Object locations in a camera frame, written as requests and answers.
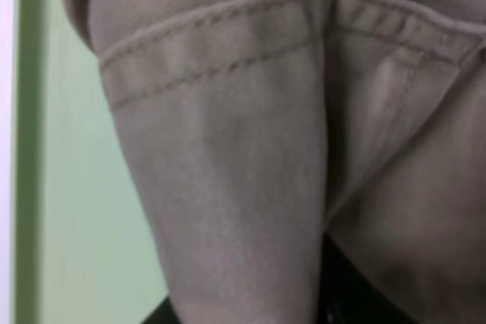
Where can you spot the khaki shorts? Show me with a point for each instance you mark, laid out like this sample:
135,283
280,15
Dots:
253,128

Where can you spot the green plastic tray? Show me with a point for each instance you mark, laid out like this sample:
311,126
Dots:
83,253

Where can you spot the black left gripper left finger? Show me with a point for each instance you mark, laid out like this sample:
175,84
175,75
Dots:
163,314

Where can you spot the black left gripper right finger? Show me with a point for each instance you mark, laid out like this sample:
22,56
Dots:
347,297

